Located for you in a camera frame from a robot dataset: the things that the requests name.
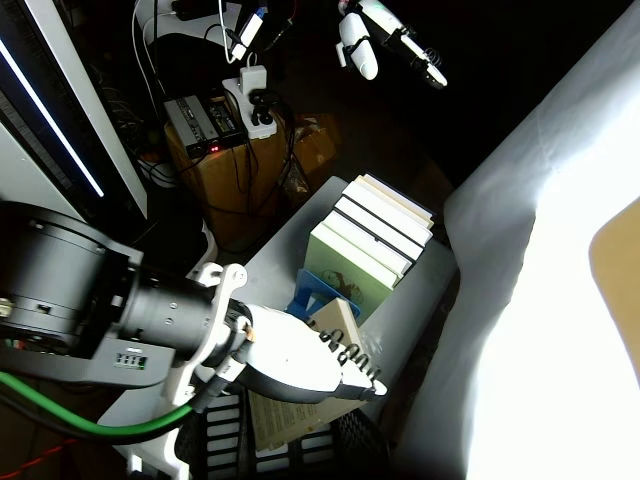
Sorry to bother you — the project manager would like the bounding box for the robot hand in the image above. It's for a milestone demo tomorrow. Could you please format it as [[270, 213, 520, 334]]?
[[223, 302, 390, 406], [335, 0, 449, 91]]

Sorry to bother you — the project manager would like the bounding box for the beige book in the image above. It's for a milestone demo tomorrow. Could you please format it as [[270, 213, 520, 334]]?
[[247, 297, 382, 457]]

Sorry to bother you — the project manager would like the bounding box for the light green book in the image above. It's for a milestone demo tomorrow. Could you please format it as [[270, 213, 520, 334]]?
[[303, 222, 404, 322]]

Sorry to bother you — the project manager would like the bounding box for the blue metal bookend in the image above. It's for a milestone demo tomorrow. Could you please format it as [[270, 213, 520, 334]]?
[[285, 267, 362, 322]]

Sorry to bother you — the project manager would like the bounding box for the black plastic file rack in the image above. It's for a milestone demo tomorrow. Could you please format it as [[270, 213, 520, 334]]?
[[172, 389, 396, 480]]

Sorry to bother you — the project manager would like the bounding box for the white usb plug blue tip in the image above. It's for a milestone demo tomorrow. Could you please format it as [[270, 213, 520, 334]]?
[[238, 7, 265, 46]]

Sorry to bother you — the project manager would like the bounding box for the white charger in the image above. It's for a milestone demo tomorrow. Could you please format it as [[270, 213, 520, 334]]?
[[238, 52, 270, 94]]

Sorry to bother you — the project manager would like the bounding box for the white power strip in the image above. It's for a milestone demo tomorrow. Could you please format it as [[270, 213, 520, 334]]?
[[222, 74, 279, 141]]

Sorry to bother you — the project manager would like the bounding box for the black power supply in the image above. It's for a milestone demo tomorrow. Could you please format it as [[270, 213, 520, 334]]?
[[205, 97, 247, 149]]

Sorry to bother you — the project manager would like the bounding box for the cream spine book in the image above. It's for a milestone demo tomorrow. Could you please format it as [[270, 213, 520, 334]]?
[[358, 173, 436, 225]]

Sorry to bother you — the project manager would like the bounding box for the white Fashion India book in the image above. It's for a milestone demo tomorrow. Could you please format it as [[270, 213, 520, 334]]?
[[348, 181, 435, 235]]

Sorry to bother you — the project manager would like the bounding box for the cardboard box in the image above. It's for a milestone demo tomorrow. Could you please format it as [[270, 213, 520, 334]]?
[[164, 127, 301, 251]]

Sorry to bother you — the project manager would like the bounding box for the silver power supply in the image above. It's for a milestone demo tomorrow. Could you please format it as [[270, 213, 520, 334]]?
[[163, 96, 214, 156]]

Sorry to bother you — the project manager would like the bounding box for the white backdrop cloth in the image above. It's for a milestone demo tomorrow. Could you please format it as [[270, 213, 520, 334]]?
[[394, 0, 640, 480]]

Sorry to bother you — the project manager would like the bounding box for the white cabinet with light strip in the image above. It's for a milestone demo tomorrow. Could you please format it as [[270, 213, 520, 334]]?
[[0, 0, 150, 224]]

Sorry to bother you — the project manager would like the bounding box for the tan rounded board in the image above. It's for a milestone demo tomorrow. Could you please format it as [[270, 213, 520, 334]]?
[[588, 199, 640, 387]]

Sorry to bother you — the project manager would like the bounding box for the green cable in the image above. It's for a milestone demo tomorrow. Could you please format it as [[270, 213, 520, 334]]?
[[0, 371, 202, 445]]

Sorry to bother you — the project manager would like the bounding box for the red braided cable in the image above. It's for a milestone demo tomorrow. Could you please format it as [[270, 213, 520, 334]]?
[[0, 438, 79, 480]]

